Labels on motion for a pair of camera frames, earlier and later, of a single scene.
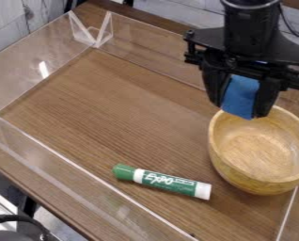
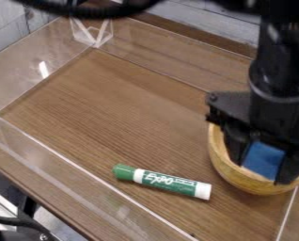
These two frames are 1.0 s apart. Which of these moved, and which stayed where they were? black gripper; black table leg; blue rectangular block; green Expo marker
Moved: blue rectangular block; black gripper
Stayed: green Expo marker; black table leg
